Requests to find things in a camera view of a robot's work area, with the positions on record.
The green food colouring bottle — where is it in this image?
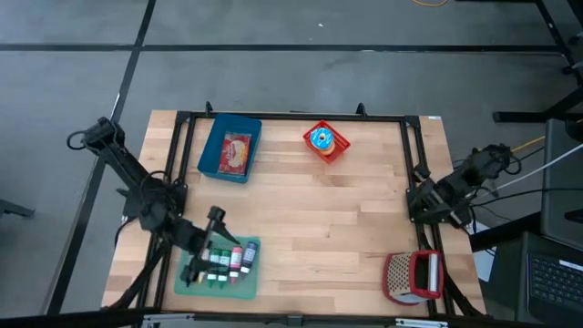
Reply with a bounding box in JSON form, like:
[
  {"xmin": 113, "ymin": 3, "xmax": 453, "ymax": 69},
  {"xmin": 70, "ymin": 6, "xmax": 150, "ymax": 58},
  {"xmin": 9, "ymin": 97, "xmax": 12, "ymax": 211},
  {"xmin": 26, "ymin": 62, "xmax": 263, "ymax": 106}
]
[{"xmin": 217, "ymin": 249, "xmax": 231, "ymax": 290}]

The black metal bar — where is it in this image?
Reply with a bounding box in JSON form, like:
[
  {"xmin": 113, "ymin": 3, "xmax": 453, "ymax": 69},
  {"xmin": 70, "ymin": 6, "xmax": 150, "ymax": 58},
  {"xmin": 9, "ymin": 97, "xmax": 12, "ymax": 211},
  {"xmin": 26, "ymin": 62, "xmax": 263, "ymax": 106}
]
[{"xmin": 468, "ymin": 211, "xmax": 543, "ymax": 253}]

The blue plastic bin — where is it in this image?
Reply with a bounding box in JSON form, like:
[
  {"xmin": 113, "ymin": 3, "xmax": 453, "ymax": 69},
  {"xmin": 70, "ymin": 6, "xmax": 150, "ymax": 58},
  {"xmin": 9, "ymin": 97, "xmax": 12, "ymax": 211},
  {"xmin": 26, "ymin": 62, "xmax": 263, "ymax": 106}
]
[{"xmin": 196, "ymin": 113, "xmax": 263, "ymax": 185}]

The white cable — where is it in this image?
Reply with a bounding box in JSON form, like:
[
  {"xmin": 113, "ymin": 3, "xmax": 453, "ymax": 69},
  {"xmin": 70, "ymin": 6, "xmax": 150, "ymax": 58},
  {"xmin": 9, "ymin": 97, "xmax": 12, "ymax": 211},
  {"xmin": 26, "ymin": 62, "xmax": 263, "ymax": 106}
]
[{"xmin": 494, "ymin": 143, "xmax": 583, "ymax": 191}]

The blue tape roll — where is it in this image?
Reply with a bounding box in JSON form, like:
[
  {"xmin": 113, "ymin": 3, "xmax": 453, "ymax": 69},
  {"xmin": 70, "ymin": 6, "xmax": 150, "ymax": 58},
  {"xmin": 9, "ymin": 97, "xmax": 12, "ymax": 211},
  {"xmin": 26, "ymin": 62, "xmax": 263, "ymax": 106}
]
[{"xmin": 309, "ymin": 127, "xmax": 336, "ymax": 150}]

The left arm's gripper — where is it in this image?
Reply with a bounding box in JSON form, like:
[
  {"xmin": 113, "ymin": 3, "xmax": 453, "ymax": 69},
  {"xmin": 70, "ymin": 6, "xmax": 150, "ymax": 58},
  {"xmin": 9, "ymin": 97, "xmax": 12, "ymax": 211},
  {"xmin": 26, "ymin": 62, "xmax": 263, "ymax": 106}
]
[{"xmin": 179, "ymin": 205, "xmax": 242, "ymax": 286}]

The yellow extension cord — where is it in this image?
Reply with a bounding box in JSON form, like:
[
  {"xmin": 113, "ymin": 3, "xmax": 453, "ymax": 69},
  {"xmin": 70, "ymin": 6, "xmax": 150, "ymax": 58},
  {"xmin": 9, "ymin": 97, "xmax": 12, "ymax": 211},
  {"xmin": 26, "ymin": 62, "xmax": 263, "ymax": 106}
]
[{"xmin": 512, "ymin": 135, "xmax": 547, "ymax": 154}]

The black desk stand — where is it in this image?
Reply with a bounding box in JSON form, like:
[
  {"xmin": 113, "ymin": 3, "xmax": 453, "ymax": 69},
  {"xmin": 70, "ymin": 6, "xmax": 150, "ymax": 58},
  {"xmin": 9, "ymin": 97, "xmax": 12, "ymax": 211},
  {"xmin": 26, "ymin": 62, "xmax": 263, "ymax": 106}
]
[{"xmin": 494, "ymin": 0, "xmax": 583, "ymax": 124}]

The right arm's black cable bundle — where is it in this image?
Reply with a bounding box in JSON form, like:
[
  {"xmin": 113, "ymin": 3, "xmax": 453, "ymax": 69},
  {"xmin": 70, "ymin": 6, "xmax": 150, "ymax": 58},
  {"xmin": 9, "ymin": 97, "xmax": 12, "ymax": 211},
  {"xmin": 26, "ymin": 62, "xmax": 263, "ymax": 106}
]
[{"xmin": 416, "ymin": 222, "xmax": 484, "ymax": 318}]

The left arm's black cable bundle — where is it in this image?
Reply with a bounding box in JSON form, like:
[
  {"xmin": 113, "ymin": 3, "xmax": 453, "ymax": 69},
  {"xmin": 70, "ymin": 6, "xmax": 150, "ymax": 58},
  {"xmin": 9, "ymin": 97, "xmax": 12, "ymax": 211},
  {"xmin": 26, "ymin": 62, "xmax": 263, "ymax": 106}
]
[{"xmin": 108, "ymin": 236, "xmax": 172, "ymax": 311}]

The dark grey equipment box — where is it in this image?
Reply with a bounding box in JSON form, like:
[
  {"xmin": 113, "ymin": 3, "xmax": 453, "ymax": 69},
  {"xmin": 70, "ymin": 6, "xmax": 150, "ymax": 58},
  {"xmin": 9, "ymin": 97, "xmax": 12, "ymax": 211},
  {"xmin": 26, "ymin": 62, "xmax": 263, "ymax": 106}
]
[{"xmin": 540, "ymin": 118, "xmax": 583, "ymax": 251}]

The right arm's gripper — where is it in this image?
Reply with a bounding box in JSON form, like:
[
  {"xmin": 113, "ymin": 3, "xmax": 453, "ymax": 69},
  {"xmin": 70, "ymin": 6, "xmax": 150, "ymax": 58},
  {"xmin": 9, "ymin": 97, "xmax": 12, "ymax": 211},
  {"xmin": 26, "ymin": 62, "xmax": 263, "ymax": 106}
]
[{"xmin": 409, "ymin": 162, "xmax": 457, "ymax": 222}]

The black metal table frame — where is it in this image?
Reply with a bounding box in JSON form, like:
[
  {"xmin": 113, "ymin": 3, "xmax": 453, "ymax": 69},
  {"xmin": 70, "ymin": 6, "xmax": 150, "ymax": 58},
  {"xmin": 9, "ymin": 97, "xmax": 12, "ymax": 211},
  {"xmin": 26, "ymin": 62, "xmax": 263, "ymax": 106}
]
[{"xmin": 102, "ymin": 100, "xmax": 486, "ymax": 328}]

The arm's black cable bundle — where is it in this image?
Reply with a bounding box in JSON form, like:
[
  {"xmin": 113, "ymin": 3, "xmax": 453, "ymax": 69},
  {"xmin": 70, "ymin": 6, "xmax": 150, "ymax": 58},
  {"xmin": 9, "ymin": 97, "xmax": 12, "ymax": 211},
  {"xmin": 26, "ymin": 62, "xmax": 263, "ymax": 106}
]
[
  {"xmin": 108, "ymin": 236, "xmax": 172, "ymax": 311},
  {"xmin": 416, "ymin": 222, "xmax": 484, "ymax": 318}
]

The red food colouring bottle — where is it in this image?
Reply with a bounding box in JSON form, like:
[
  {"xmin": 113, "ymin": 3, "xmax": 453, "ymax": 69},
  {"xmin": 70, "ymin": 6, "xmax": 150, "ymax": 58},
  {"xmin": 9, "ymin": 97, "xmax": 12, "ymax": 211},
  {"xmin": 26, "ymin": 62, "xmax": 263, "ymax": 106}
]
[{"xmin": 229, "ymin": 245, "xmax": 243, "ymax": 286}]

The red snack packet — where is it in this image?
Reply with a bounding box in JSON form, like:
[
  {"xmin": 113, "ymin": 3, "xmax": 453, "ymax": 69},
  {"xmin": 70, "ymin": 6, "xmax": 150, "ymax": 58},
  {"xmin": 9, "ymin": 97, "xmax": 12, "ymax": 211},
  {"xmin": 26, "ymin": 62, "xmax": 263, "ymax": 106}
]
[{"xmin": 217, "ymin": 131, "xmax": 253, "ymax": 177}]

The white paper sheet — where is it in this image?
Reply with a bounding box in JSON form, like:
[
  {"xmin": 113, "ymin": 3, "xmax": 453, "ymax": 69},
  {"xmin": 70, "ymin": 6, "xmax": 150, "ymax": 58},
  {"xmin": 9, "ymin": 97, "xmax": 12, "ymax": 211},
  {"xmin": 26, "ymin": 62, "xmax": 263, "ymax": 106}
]
[{"xmin": 472, "ymin": 220, "xmax": 496, "ymax": 282}]

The teal plastic tray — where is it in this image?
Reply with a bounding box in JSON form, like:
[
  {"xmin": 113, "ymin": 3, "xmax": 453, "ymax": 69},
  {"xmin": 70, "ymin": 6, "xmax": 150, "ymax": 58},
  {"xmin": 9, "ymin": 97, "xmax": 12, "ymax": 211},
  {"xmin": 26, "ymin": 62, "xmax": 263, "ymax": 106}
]
[{"xmin": 173, "ymin": 234, "xmax": 262, "ymax": 301}]

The red-handled metal grater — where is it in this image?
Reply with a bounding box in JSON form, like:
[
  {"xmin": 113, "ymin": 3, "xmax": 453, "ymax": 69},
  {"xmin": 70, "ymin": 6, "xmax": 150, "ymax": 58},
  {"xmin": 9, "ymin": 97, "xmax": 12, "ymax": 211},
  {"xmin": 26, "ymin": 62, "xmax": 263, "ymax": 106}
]
[{"xmin": 381, "ymin": 249, "xmax": 445, "ymax": 305}]

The red mesh basket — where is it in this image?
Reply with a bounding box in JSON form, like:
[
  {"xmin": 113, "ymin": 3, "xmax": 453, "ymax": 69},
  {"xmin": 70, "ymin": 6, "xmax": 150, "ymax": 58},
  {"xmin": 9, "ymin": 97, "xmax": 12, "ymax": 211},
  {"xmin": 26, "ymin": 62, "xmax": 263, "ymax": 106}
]
[{"xmin": 302, "ymin": 120, "xmax": 352, "ymax": 166}]

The dark laptop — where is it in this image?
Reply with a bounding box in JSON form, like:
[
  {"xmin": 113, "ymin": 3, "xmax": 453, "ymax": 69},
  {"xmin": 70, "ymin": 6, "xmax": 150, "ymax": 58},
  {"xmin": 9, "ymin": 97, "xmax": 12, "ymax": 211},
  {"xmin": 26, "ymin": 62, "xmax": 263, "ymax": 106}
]
[{"xmin": 482, "ymin": 231, "xmax": 583, "ymax": 328}]

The black chair base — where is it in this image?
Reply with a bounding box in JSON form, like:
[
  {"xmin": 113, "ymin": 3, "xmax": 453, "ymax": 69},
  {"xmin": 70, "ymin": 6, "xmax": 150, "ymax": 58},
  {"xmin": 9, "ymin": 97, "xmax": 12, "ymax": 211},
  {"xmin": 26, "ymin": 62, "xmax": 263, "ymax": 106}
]
[{"xmin": 0, "ymin": 198, "xmax": 36, "ymax": 219}]

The green bottle with white cap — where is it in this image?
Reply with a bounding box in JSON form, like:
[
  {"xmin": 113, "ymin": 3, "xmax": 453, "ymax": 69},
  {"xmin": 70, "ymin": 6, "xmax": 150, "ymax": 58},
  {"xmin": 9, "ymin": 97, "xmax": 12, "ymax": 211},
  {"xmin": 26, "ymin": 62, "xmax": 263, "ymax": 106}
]
[{"xmin": 207, "ymin": 248, "xmax": 220, "ymax": 289}]

